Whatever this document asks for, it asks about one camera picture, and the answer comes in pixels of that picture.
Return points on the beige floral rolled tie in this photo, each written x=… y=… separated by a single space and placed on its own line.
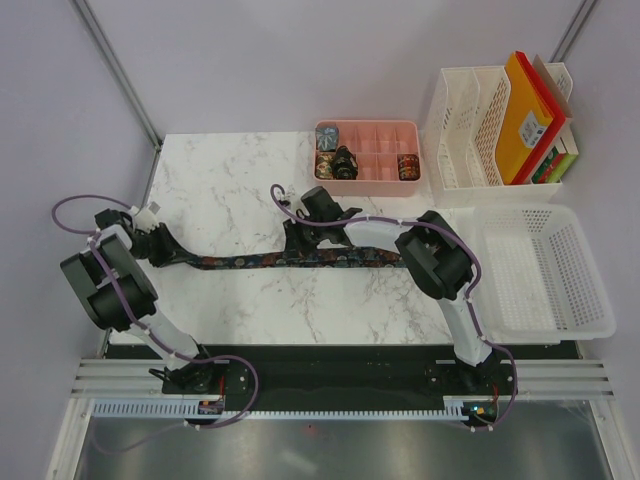
x=323 y=166

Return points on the white file organizer rack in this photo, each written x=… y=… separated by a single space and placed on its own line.
x=460 y=138

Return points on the white perforated plastic basket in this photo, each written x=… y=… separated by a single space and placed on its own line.
x=540 y=283

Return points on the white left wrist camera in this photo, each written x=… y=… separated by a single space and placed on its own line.
x=145 y=218

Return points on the black rolled tie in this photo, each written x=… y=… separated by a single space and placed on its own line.
x=344 y=165

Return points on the brown cardboard folder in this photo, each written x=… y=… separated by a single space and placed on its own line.
x=558 y=80

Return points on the green book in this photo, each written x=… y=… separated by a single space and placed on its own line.
x=553 y=167

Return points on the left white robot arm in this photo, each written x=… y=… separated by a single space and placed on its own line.
x=117 y=295

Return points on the white slotted cable duct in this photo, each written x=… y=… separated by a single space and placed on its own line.
x=192 y=409

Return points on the dark floral patterned tie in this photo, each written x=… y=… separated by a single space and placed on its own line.
x=347 y=258

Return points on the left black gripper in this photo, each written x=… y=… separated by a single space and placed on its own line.
x=171 y=252

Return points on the pink compartment organizer box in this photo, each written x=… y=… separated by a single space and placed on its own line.
x=376 y=145

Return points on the grey rolled tie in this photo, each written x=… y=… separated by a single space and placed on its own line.
x=327 y=138

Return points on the red folder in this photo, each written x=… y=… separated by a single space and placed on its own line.
x=549 y=137

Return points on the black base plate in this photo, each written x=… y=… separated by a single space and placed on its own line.
x=363 y=377

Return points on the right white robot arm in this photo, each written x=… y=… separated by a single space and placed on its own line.
x=441 y=265

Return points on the red rolled tie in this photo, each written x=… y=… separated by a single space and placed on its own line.
x=408 y=167

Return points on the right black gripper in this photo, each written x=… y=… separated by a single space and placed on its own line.
x=293 y=240

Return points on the orange folder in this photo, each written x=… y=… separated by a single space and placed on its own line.
x=526 y=119

